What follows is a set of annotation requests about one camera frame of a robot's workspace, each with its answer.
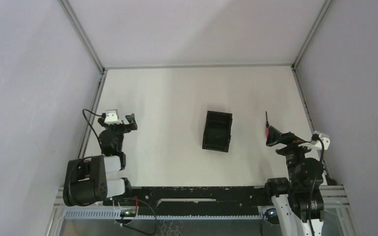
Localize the small green circuit board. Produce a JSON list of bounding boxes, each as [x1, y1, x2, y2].
[[120, 210, 137, 218]]

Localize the black camera cable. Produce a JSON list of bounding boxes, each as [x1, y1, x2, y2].
[[82, 109, 106, 146], [306, 136, 326, 236]]

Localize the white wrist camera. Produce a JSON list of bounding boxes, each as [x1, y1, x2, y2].
[[104, 109, 123, 125], [298, 131, 331, 150]]

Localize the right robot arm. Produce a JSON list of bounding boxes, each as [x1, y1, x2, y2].
[[264, 124, 331, 236]]

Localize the black mounting rail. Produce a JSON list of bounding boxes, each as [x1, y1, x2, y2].
[[102, 186, 273, 217]]

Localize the right black camera cable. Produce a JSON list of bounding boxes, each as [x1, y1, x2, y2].
[[306, 136, 326, 236]]

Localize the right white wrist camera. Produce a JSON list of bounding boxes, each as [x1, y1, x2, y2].
[[298, 131, 331, 150]]

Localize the black plastic bin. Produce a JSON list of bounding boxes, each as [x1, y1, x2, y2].
[[202, 111, 232, 152]]

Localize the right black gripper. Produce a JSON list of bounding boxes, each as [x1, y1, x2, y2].
[[266, 125, 317, 186]]

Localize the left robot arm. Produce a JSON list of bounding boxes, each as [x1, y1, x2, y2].
[[63, 110, 138, 207]]

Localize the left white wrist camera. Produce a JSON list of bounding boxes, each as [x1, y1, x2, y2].
[[104, 109, 123, 125]]

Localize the grey slotted cable duct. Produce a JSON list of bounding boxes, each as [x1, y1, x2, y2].
[[63, 209, 265, 220]]

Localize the left black camera cable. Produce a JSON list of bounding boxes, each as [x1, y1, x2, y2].
[[82, 109, 106, 146]]

